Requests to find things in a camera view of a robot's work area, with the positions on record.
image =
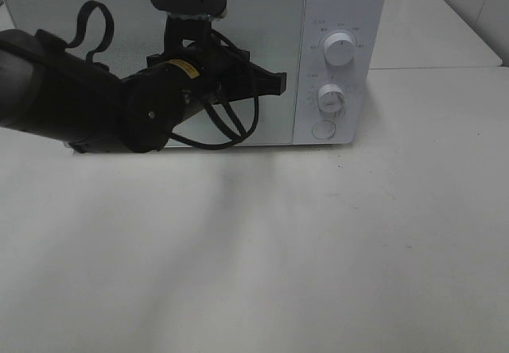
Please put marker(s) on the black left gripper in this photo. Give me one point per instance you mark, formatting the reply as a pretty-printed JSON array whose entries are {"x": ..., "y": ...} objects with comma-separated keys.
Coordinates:
[{"x": 197, "y": 43}]

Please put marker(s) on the white microwave door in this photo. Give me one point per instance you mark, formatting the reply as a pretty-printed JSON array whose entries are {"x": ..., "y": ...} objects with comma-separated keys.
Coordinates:
[{"x": 270, "y": 30}]

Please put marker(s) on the round white door button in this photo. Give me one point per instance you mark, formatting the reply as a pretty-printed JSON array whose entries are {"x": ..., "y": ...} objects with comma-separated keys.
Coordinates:
[{"x": 324, "y": 129}]

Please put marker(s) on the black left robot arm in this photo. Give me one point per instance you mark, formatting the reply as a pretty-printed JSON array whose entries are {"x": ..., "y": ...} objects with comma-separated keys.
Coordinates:
[{"x": 47, "y": 91}]

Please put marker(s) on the lower white timer knob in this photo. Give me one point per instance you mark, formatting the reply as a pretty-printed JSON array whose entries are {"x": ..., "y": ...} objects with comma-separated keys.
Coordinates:
[{"x": 330, "y": 98}]

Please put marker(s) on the white microwave oven body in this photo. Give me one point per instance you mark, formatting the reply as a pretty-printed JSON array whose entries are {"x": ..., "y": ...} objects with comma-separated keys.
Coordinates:
[{"x": 319, "y": 19}]

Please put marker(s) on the upper white power knob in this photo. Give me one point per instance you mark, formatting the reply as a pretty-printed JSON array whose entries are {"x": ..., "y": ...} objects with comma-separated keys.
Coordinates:
[{"x": 339, "y": 48}]

